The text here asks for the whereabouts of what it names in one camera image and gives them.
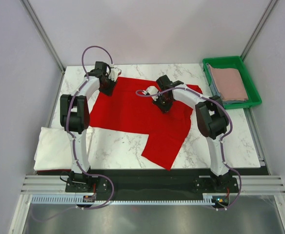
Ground red t shirt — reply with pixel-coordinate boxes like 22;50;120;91
90;77;193;170

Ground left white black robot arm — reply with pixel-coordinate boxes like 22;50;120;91
60;61;122;192

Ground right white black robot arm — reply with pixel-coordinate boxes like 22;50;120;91
144;75;237;194

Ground pink t shirt in bin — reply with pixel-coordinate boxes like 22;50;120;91
208;64;249;102

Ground folded white t shirt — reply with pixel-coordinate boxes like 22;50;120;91
34;127;93;173

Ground green plastic bin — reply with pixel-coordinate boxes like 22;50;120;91
203;56;262;110

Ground folded dark red shirt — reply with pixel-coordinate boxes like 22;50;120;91
37;169;63;175

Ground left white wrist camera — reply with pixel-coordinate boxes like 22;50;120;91
108;67;122;82

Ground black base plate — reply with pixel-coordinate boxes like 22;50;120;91
36;168;270;200

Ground left aluminium corner post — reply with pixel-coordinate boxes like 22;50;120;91
20;0;65;74

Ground aluminium corner post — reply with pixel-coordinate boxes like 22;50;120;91
20;0;65;74
240;0;279;61

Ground aluminium front frame rail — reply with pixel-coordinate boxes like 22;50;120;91
20;175;285;195

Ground white slotted cable duct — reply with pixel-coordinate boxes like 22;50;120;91
31;195;228;205

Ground right aluminium corner post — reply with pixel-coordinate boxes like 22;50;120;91
240;0;279;61

